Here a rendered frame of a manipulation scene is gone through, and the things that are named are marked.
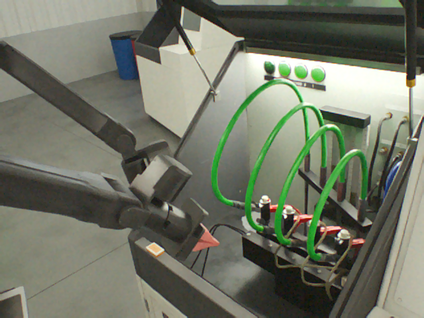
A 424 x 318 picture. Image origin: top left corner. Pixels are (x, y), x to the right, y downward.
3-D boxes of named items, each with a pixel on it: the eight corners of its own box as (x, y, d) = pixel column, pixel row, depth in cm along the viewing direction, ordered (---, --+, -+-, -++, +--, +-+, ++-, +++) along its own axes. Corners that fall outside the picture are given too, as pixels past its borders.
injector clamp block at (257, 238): (243, 274, 119) (241, 235, 112) (264, 258, 125) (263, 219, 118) (342, 335, 96) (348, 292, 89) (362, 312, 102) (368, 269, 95)
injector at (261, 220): (255, 264, 115) (252, 205, 105) (265, 255, 118) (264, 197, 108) (262, 267, 113) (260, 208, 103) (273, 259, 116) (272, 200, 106)
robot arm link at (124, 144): (113, 134, 98) (114, 138, 90) (156, 118, 100) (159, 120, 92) (131, 177, 101) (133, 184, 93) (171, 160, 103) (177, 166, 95)
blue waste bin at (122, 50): (110, 78, 706) (102, 36, 671) (137, 70, 741) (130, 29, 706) (128, 82, 665) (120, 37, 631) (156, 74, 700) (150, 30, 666)
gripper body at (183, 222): (211, 215, 69) (181, 200, 65) (180, 262, 70) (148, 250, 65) (195, 199, 74) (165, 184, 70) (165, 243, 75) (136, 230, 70)
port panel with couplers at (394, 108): (366, 197, 111) (377, 94, 97) (371, 193, 113) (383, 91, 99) (411, 213, 102) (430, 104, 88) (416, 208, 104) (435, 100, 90)
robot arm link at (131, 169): (117, 156, 97) (120, 165, 92) (143, 146, 98) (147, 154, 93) (127, 179, 100) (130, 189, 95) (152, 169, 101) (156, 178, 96)
